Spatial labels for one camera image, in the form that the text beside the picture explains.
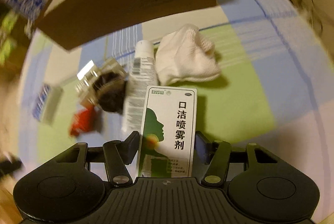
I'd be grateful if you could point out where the clear blue floss box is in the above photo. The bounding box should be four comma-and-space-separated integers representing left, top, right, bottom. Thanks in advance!
32, 83, 63, 125

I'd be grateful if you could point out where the white sock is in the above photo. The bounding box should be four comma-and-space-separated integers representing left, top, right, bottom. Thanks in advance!
156, 24, 221, 86

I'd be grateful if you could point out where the white cream tube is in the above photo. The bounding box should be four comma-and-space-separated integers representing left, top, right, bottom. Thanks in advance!
122, 40, 158, 134

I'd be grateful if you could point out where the dark fuzzy scrunchie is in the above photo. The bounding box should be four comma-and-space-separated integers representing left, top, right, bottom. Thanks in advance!
93, 71, 126, 113

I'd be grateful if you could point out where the red candy packet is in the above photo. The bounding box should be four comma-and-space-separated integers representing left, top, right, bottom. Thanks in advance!
69, 105, 101, 138

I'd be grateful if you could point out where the green white spray box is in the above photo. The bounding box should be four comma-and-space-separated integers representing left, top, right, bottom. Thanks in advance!
137, 85, 197, 178

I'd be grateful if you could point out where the checkered bed sheet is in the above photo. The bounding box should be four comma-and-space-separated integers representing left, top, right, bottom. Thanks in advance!
16, 0, 333, 192

